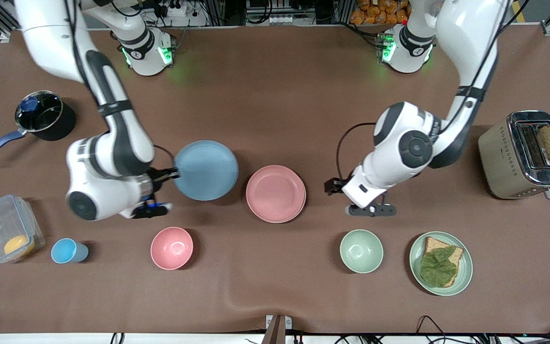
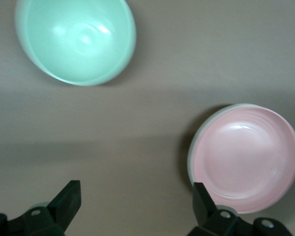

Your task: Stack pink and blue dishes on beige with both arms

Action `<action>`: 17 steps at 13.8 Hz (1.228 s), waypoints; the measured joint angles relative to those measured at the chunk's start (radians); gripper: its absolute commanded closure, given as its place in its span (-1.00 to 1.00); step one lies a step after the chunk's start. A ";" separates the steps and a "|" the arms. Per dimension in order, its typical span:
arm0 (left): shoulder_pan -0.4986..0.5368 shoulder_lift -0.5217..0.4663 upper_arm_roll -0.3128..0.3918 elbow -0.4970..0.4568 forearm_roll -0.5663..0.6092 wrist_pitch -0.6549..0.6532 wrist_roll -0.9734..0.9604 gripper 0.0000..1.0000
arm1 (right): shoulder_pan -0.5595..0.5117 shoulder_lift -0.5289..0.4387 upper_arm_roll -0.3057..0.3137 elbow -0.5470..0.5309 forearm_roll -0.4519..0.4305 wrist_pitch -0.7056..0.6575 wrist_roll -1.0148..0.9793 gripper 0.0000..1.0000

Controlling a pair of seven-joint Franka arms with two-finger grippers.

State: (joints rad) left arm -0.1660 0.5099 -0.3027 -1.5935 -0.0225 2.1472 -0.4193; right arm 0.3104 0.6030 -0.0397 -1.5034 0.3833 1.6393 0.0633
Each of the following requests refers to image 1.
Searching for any blue round plate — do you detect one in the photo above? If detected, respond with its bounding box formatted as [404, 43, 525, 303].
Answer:
[173, 140, 239, 201]

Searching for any pink round plate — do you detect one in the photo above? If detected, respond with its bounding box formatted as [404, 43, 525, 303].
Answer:
[246, 165, 307, 224]

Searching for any pink bowl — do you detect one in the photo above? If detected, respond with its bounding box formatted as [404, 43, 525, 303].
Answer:
[150, 226, 194, 270]

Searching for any green bowl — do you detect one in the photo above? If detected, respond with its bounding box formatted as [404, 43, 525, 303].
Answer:
[340, 229, 384, 274]

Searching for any brown bread slice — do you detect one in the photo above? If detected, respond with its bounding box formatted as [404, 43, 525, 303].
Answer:
[422, 236, 464, 287]

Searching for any blue plastic cup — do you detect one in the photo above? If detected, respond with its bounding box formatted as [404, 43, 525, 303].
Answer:
[51, 238, 89, 264]

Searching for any brown table cover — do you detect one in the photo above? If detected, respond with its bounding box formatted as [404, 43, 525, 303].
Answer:
[0, 26, 550, 335]

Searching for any green lettuce leaf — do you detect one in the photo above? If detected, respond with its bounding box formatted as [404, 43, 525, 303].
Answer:
[420, 246, 458, 288]

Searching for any glass lid with blue knob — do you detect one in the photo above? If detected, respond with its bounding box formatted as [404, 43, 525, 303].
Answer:
[15, 91, 63, 132]

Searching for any yellow round food piece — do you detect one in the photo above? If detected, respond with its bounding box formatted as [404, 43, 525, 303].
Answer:
[4, 235, 35, 258]

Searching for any green plate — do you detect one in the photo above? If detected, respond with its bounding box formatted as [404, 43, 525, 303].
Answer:
[409, 231, 473, 296]

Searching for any beige chrome toaster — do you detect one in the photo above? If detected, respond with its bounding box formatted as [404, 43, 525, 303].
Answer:
[477, 110, 550, 200]

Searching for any white power strip with plugs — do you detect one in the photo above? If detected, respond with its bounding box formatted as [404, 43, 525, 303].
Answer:
[157, 0, 188, 18]

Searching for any bag of orange buns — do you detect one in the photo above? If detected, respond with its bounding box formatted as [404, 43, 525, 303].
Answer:
[350, 0, 412, 25]

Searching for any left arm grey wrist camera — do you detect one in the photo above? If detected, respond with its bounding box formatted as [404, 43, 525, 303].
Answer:
[347, 203, 397, 218]

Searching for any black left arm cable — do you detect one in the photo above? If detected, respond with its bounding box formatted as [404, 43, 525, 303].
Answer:
[336, 0, 529, 181]

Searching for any black pot with blue handle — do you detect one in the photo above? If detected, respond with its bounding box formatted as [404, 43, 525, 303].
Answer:
[0, 90, 76, 164]

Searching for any black looped floor cable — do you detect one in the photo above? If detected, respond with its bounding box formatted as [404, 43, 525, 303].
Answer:
[416, 315, 447, 344]

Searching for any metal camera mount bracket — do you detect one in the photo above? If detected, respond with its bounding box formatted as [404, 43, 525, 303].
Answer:
[265, 314, 293, 344]

